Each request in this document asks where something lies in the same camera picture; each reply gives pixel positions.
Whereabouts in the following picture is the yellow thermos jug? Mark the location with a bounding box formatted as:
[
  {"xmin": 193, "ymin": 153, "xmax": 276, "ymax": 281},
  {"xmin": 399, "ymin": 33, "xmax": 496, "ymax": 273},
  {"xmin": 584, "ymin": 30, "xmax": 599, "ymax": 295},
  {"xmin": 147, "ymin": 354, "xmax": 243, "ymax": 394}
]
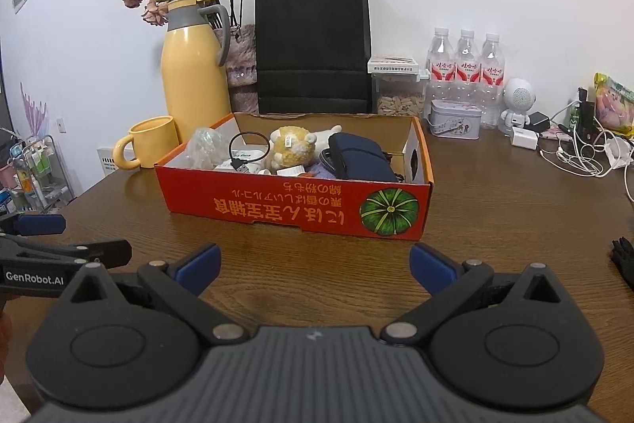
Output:
[{"xmin": 161, "ymin": 0, "xmax": 233, "ymax": 144}]

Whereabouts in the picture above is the red cardboard box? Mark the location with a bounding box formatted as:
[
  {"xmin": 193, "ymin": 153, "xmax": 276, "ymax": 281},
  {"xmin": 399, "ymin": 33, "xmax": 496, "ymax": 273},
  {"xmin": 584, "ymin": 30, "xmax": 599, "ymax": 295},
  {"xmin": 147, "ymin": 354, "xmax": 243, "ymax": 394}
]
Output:
[{"xmin": 153, "ymin": 112, "xmax": 435, "ymax": 240}]

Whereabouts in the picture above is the navy zip pouch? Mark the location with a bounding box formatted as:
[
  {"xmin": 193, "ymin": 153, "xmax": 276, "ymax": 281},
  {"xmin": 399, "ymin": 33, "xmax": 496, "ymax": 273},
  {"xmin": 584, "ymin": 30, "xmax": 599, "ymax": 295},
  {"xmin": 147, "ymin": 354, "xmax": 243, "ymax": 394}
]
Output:
[{"xmin": 322, "ymin": 133, "xmax": 399, "ymax": 183}]

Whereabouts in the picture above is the iridescent crinkled plastic bag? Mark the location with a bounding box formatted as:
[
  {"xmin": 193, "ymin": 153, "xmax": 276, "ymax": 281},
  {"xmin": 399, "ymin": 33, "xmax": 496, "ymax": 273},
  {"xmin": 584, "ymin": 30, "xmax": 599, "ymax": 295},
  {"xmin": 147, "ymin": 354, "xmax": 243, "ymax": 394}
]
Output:
[{"xmin": 184, "ymin": 127, "xmax": 226, "ymax": 168}]

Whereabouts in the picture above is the black glove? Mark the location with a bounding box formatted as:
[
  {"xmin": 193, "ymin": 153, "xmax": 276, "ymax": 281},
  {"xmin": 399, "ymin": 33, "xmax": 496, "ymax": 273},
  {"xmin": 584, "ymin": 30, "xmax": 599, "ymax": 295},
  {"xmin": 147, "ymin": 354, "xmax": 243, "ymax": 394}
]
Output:
[{"xmin": 610, "ymin": 237, "xmax": 634, "ymax": 290}]

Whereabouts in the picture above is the white robot toy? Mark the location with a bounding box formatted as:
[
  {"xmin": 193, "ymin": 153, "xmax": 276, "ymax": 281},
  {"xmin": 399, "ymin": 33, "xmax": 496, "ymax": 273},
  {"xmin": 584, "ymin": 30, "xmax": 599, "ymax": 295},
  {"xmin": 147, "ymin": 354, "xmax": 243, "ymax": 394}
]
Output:
[{"xmin": 499, "ymin": 77, "xmax": 535, "ymax": 126}]

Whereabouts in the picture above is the clear sunflower seed container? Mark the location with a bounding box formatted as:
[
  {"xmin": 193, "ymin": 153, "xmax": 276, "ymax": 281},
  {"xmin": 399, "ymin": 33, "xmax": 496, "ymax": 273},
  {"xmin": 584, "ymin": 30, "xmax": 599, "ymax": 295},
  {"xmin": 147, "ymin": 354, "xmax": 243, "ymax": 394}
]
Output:
[{"xmin": 372, "ymin": 69, "xmax": 432, "ymax": 117}]

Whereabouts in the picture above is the white charger block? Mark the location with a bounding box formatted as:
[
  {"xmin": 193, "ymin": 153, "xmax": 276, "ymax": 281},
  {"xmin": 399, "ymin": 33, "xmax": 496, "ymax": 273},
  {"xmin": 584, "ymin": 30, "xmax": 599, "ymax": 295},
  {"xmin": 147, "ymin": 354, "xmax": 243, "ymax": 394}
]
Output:
[{"xmin": 510, "ymin": 127, "xmax": 540, "ymax": 151}]

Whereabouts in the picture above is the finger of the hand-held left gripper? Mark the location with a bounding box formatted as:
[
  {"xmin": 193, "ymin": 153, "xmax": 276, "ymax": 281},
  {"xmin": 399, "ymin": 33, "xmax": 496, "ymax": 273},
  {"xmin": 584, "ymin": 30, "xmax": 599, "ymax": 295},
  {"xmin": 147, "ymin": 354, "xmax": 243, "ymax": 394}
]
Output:
[
  {"xmin": 0, "ymin": 212, "xmax": 67, "ymax": 236},
  {"xmin": 0, "ymin": 235, "xmax": 133, "ymax": 268}
]

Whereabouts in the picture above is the black usb cable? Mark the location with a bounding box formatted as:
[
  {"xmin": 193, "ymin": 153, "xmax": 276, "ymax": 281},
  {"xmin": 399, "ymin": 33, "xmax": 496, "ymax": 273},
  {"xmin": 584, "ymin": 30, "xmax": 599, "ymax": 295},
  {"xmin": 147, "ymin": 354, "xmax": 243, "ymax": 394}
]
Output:
[{"xmin": 229, "ymin": 132, "xmax": 273, "ymax": 172}]

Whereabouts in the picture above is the black paper bag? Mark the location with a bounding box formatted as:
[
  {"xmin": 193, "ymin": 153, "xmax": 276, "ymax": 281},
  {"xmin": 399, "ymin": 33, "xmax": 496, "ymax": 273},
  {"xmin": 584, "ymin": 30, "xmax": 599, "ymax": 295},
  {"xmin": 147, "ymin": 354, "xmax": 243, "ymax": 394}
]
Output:
[{"xmin": 254, "ymin": 0, "xmax": 372, "ymax": 115}]

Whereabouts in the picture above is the purple flower wall decal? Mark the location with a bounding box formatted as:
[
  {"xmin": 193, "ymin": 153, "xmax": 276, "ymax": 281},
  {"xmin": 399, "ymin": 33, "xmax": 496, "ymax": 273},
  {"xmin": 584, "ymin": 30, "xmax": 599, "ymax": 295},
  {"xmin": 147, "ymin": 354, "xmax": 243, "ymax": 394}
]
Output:
[{"xmin": 20, "ymin": 81, "xmax": 50, "ymax": 136}]

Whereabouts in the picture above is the yellow snack bag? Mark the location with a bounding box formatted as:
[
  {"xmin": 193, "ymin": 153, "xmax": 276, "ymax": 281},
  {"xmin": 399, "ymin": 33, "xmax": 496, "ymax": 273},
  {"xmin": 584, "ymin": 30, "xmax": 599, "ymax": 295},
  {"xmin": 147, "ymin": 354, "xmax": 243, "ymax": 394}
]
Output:
[{"xmin": 593, "ymin": 73, "xmax": 634, "ymax": 139}]

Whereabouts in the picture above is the pink fuzzy vase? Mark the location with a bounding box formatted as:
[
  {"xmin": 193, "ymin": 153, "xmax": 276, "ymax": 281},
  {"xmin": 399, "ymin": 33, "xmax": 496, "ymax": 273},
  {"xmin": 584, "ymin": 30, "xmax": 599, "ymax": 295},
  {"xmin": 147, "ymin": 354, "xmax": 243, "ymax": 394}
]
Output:
[{"xmin": 227, "ymin": 24, "xmax": 259, "ymax": 114}]

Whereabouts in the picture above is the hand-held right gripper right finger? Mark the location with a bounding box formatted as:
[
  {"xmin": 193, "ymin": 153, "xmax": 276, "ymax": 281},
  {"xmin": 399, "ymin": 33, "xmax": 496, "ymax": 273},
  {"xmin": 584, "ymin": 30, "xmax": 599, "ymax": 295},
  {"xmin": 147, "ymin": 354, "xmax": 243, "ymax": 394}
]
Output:
[{"xmin": 380, "ymin": 242, "xmax": 563, "ymax": 347}]

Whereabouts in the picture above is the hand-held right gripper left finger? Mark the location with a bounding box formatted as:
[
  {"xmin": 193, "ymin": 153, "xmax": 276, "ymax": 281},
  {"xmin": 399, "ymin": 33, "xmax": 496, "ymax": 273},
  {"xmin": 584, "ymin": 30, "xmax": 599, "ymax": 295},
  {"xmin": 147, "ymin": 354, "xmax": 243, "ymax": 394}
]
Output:
[{"xmin": 69, "ymin": 243, "xmax": 251, "ymax": 345}]

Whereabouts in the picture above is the wire storage rack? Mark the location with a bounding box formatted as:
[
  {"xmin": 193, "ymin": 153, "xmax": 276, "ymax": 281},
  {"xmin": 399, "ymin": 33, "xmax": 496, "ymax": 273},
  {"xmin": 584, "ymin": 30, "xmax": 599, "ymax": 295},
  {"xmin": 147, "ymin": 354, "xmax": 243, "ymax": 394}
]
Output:
[{"xmin": 0, "ymin": 134, "xmax": 75, "ymax": 213}]

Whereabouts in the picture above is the purple knit cloth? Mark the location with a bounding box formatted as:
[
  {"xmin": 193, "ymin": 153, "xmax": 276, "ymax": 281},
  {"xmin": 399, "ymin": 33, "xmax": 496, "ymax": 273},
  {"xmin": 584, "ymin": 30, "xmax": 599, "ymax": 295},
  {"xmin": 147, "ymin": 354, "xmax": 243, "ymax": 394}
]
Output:
[{"xmin": 304, "ymin": 160, "xmax": 342, "ymax": 180}]

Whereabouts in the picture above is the yellow white plush toy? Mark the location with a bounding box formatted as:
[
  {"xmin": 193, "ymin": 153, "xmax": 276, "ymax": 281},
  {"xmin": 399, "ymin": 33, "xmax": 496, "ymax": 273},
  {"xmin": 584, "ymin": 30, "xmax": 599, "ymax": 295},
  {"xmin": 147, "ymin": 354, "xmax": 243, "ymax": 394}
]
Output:
[{"xmin": 269, "ymin": 124, "xmax": 344, "ymax": 170}]

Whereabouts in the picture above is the white labelled panel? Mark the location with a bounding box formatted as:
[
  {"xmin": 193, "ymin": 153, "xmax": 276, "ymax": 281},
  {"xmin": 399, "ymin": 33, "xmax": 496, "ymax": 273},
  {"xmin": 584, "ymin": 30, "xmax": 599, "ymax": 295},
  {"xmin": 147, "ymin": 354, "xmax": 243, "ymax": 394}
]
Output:
[{"xmin": 96, "ymin": 147, "xmax": 122, "ymax": 178}]

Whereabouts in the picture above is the clear cotton swab box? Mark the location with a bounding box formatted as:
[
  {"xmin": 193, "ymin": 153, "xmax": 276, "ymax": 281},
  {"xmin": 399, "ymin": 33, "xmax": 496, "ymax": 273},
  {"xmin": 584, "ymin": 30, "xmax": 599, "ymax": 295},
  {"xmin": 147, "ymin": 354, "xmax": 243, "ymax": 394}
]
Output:
[{"xmin": 230, "ymin": 148, "xmax": 268, "ymax": 166}]

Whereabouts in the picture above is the white cable tangle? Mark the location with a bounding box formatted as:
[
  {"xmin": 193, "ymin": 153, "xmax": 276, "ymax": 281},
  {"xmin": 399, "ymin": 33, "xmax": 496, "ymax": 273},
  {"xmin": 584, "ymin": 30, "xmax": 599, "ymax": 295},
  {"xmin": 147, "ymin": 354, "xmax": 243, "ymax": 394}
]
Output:
[{"xmin": 540, "ymin": 126, "xmax": 634, "ymax": 178}]

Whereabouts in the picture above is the yellow ceramic mug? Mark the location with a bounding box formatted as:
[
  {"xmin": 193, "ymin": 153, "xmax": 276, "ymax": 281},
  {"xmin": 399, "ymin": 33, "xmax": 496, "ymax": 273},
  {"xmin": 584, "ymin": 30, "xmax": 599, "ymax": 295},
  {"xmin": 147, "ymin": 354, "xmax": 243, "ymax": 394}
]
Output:
[{"xmin": 113, "ymin": 116, "xmax": 180, "ymax": 170}]

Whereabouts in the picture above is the flat white box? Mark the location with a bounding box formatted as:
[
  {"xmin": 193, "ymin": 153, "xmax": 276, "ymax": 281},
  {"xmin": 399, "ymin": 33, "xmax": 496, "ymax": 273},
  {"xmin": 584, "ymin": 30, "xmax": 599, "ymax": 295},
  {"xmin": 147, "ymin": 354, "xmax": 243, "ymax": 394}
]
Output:
[{"xmin": 367, "ymin": 55, "xmax": 421, "ymax": 74}]

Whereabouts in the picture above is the grey printed tin box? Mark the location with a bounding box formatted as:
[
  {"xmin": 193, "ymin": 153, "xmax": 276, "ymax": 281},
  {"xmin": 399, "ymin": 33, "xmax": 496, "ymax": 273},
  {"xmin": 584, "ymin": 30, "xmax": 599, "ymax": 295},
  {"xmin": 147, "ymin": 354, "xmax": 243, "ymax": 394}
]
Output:
[{"xmin": 427, "ymin": 100, "xmax": 482, "ymax": 140}]

